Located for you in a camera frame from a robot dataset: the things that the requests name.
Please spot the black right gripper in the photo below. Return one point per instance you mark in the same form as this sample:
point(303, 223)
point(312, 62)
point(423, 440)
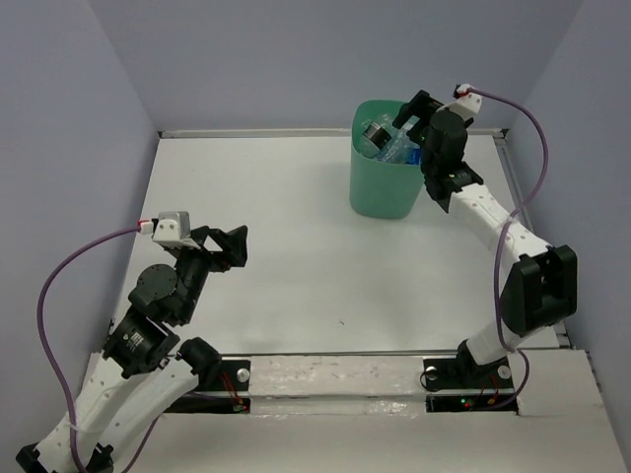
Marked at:
point(413, 107)

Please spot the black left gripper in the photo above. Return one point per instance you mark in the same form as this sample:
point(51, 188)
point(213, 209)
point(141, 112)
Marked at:
point(235, 242)

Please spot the clear bottle blue cap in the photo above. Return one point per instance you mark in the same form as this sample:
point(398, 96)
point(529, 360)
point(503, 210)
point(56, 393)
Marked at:
point(398, 148)

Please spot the small blue-label bottle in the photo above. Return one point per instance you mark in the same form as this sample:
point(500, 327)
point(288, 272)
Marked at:
point(414, 157)

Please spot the black-label clear bottle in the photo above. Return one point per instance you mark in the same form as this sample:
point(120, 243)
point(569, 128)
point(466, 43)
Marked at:
point(380, 130)

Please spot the white-cap blue-label drink bottle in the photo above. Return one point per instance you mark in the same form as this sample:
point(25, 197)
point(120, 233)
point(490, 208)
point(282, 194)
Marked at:
point(364, 145)

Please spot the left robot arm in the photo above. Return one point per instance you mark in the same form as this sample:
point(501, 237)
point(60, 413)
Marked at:
point(143, 367)

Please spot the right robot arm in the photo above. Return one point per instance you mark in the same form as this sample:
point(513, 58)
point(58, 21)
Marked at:
point(535, 283)

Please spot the green plastic bin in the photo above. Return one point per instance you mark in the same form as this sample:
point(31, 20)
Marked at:
point(380, 190)

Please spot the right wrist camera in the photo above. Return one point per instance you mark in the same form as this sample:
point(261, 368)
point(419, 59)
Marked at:
point(466, 104)

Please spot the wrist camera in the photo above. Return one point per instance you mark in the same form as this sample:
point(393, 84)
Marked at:
point(466, 104)
point(169, 230)

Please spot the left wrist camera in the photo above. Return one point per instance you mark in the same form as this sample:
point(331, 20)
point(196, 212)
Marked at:
point(169, 230)

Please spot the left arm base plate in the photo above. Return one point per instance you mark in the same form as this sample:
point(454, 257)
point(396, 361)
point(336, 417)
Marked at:
point(226, 394)

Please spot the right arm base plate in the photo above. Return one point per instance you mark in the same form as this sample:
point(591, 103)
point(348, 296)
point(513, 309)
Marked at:
point(449, 391)

